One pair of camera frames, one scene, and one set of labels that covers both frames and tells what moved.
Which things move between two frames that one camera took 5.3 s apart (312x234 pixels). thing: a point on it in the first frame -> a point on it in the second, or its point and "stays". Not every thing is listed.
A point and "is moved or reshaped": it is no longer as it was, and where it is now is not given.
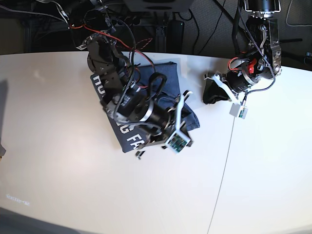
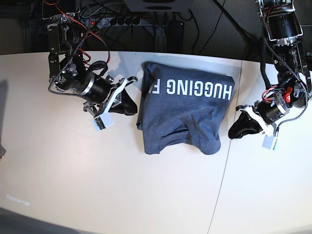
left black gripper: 158,113 -> 99,89
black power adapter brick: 175,32 stays
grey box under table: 159,5 stays
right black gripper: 212,93 -> 271,109
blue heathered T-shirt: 172,116 is moved or reshaped
